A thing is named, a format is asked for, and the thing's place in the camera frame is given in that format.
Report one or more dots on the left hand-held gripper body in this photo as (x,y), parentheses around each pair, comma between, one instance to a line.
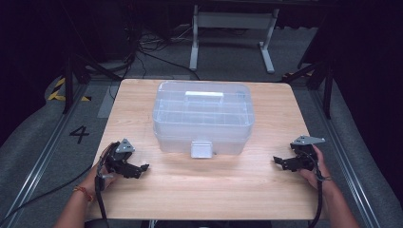
(115,160)

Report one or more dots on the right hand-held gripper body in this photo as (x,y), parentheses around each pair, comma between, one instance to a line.
(305,156)

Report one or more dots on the clear plastic storage box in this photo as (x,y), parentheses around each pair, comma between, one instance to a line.
(202,117)

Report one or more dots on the person's right hand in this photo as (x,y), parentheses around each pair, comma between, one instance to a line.
(320,174)

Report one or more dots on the person's left hand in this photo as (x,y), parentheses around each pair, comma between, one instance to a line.
(95,182)

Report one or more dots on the black tripod stand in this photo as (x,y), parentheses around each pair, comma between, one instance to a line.
(68,85)
(328,91)

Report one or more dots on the yellow black hazard tape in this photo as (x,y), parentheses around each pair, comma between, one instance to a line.
(55,94)

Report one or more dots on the metal floor rail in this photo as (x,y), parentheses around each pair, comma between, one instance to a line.
(348,164)
(41,161)

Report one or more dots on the grey metal desk frame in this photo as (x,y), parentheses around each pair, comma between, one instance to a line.
(234,19)

